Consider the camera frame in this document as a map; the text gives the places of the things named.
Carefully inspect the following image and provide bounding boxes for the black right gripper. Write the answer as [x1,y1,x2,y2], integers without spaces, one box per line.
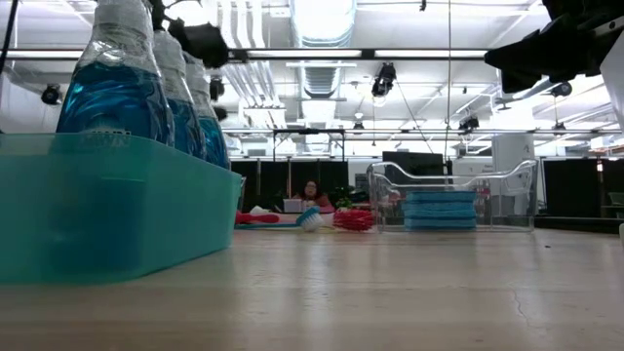
[485,14,624,94]

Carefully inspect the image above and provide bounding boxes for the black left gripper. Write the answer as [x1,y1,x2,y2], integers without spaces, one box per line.
[145,0,231,70]

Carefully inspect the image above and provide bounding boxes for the blue dish soap bottle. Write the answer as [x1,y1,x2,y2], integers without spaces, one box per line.
[152,28,208,161]
[183,51,232,171]
[55,0,176,147]

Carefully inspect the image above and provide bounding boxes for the blue dish brush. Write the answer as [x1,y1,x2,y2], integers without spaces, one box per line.
[233,205,327,233]

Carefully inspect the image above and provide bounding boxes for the colourful toothbrushes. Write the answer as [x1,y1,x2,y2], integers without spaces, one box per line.
[235,208,376,233]

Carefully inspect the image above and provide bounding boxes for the clear plastic bin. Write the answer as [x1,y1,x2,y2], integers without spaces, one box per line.
[366,158,540,234]

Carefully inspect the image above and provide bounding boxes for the black room divider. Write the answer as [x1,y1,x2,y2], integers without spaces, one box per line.
[541,158,624,218]
[229,158,350,214]

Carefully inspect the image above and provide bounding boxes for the black overhead light bar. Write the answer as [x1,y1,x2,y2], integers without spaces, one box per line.
[0,47,490,62]

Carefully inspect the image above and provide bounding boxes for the black monitor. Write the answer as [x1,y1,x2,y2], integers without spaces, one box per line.
[381,150,448,177]

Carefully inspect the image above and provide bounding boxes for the person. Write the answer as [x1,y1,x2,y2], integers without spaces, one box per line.
[291,178,337,215]

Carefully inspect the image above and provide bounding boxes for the teal plastic bin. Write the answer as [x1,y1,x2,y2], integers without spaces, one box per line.
[0,132,244,287]

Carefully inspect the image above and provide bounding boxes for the green leafy plant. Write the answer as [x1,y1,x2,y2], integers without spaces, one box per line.
[333,184,362,211]

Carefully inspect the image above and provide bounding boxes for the silver ventilation duct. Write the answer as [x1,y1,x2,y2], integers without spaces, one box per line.
[290,0,360,101]

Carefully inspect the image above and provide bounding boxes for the black aluminium table frame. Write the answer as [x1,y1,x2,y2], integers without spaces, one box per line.
[533,215,624,235]

